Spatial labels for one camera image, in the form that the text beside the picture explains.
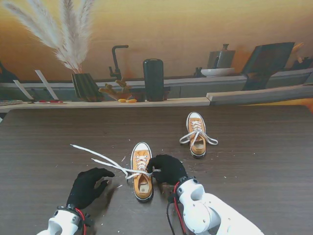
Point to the right robot hand black glove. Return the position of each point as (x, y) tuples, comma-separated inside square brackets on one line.
[(171, 170)]

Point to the left robot hand black glove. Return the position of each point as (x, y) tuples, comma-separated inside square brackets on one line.
[(83, 189)]

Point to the white shoelace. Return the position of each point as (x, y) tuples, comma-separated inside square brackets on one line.
[(198, 131), (144, 172)]

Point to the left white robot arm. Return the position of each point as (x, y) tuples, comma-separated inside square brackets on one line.
[(63, 224)]

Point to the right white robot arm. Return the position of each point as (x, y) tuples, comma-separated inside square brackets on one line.
[(203, 210)]

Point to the printed kitchen backdrop banner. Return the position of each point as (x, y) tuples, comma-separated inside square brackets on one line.
[(171, 29)]

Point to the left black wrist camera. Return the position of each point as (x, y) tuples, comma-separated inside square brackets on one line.
[(89, 220)]

